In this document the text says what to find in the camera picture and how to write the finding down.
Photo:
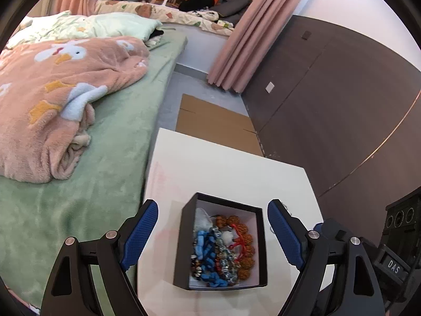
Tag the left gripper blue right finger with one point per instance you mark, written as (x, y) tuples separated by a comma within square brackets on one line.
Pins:
[(290, 232)]

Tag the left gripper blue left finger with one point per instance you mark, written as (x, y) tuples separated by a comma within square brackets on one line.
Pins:
[(135, 232)]

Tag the white shell pendant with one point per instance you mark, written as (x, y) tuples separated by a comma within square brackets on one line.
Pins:
[(202, 222)]

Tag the black jewelry box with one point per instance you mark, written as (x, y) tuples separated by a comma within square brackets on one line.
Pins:
[(230, 256)]

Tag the green bed sheet mattress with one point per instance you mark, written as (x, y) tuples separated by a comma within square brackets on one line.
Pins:
[(104, 189)]

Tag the white low table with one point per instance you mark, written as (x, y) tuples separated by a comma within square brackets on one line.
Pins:
[(182, 165)]

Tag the brown cardboard floor sheet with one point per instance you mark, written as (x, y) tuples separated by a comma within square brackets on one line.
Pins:
[(207, 121)]

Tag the dark brown wardrobe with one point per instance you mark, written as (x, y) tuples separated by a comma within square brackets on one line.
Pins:
[(346, 109)]

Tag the pink fleece blanket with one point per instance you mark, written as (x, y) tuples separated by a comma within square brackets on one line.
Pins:
[(47, 92)]

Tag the pink curtain by wardrobe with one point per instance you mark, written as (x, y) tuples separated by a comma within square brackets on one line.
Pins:
[(249, 43)]

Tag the floral window seat cushion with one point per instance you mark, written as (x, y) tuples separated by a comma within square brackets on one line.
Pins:
[(205, 20)]

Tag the light green floral quilt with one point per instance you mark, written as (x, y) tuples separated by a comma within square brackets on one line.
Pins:
[(64, 26)]

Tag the white wall switch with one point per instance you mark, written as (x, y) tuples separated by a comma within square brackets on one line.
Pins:
[(270, 86)]

